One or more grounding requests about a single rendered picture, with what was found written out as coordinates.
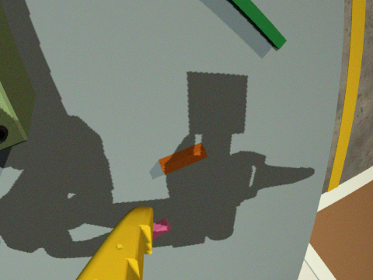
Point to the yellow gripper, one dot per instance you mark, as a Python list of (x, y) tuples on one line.
[(121, 255)]

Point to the green rod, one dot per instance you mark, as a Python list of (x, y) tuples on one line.
[(260, 21)]

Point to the pink rod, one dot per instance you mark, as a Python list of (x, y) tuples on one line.
[(160, 228)]

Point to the orange rod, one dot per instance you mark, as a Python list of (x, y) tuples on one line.
[(183, 158)]

